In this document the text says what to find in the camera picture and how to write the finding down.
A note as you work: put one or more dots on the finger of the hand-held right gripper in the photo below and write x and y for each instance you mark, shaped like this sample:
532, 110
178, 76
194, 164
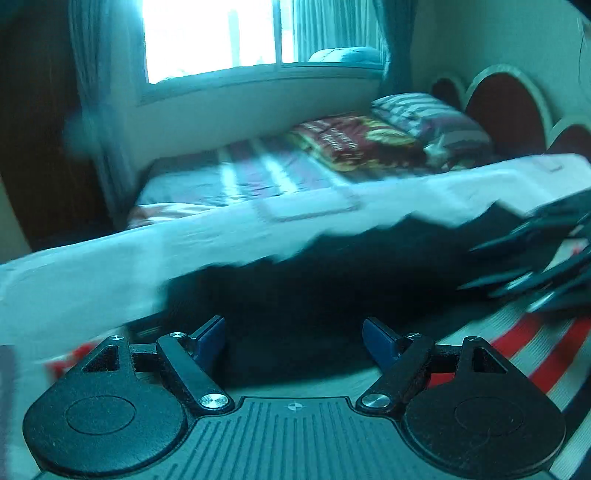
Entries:
554, 224
554, 286

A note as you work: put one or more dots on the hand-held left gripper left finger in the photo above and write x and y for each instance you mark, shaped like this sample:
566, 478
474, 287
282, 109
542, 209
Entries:
210, 339

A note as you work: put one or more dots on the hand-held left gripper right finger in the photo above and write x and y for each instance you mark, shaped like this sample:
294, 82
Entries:
378, 344

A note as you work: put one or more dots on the black garment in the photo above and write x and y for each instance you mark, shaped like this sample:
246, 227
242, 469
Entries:
323, 286

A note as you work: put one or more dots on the red scalloped headboard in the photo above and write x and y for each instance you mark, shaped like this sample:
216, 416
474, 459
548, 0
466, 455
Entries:
503, 106

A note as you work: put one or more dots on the white patterned bedsheet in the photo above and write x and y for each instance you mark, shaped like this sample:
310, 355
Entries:
92, 277

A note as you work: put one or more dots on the striped pillow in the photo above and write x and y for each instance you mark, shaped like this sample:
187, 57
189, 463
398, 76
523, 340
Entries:
429, 120

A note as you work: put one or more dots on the striped bed sheet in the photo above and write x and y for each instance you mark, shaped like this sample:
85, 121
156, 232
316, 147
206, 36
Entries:
240, 175

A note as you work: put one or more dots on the red printed pillow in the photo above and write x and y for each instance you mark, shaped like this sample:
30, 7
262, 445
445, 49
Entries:
355, 143

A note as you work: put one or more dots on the blue curtain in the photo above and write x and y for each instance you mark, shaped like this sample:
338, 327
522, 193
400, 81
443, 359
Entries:
397, 46
104, 92

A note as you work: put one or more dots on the dark wooden door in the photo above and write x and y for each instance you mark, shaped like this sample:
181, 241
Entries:
41, 138

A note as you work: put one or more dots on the window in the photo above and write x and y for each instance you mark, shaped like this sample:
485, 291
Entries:
207, 37

